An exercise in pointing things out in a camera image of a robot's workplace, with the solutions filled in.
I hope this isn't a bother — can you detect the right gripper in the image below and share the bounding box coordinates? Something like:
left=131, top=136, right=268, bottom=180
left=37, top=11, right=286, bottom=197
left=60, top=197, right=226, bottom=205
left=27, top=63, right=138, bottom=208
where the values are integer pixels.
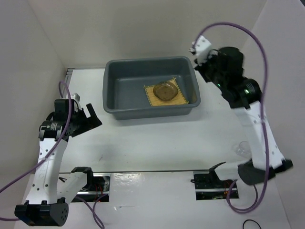
left=191, top=50, right=224, bottom=88

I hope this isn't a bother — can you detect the bamboo mat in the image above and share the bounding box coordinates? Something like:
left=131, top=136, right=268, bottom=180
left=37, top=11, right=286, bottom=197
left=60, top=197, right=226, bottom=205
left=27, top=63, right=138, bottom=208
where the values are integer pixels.
left=144, top=77, right=189, bottom=106

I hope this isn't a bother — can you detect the clear plate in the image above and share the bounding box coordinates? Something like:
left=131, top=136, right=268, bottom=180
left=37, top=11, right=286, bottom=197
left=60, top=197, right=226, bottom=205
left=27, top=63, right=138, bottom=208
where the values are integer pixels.
left=152, top=81, right=179, bottom=101
left=153, top=81, right=178, bottom=100

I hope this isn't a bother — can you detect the clear plastic cup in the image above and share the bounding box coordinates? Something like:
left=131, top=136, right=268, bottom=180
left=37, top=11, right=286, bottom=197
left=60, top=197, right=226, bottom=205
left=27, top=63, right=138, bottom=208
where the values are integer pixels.
left=233, top=141, right=251, bottom=158

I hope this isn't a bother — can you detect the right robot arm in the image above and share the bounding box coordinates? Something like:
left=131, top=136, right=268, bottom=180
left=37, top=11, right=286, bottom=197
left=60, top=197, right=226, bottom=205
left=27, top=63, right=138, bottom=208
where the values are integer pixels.
left=193, top=47, right=293, bottom=187

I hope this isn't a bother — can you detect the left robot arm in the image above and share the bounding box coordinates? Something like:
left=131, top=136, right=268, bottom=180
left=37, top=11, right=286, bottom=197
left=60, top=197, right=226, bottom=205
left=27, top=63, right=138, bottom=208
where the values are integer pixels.
left=14, top=99, right=102, bottom=227

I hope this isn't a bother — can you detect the grey plastic bin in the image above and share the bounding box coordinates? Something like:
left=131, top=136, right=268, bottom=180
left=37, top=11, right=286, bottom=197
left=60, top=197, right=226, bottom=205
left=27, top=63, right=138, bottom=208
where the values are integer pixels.
left=102, top=56, right=201, bottom=120

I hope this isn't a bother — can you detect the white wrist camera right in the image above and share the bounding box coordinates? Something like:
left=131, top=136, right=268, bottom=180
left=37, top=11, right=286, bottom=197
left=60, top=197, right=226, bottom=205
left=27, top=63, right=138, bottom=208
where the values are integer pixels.
left=189, top=35, right=212, bottom=65

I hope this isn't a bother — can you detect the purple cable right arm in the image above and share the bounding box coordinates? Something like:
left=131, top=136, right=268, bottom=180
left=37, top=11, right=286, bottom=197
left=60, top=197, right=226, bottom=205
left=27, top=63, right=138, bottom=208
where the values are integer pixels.
left=192, top=21, right=271, bottom=212

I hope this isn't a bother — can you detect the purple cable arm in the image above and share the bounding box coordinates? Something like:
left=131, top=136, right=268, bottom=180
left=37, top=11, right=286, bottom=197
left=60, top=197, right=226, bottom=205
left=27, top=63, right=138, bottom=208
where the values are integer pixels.
left=192, top=21, right=271, bottom=212
left=0, top=80, right=105, bottom=229

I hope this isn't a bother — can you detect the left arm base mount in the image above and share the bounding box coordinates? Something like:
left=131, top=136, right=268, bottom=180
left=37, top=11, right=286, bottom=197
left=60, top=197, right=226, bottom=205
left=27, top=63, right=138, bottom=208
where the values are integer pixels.
left=57, top=169, right=110, bottom=204

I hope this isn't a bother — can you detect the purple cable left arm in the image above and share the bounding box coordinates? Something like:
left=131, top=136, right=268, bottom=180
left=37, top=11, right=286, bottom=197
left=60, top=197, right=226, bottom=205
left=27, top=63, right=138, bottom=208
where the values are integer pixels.
left=0, top=80, right=105, bottom=229

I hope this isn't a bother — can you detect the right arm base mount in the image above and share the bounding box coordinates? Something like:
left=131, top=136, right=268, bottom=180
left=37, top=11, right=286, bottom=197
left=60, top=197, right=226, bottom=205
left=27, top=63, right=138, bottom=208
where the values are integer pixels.
left=190, top=170, right=233, bottom=200

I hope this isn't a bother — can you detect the black cable loop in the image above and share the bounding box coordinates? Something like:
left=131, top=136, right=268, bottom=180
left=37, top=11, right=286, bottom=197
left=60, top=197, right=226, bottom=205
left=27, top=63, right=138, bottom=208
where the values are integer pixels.
left=243, top=219, right=262, bottom=229

